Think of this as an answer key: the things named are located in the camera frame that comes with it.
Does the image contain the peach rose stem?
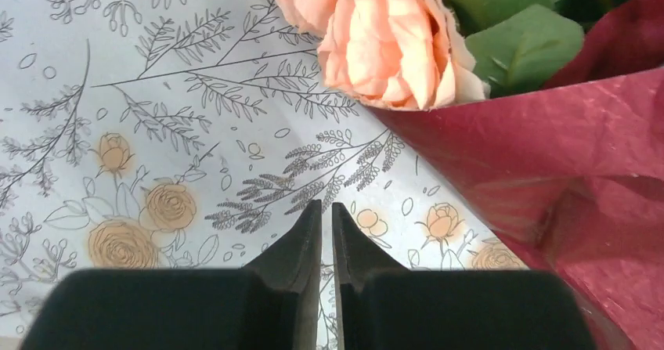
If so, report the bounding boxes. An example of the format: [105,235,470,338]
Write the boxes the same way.
[275,0,610,111]

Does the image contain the floral patterned table mat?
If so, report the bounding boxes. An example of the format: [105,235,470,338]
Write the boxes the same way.
[1,0,523,349]

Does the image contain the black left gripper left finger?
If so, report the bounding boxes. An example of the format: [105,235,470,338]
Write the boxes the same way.
[20,200,322,350]

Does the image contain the dark maroon wrapping paper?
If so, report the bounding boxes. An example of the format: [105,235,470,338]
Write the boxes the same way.
[375,0,663,349]

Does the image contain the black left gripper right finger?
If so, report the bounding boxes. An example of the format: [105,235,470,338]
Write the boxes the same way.
[332,203,596,350]

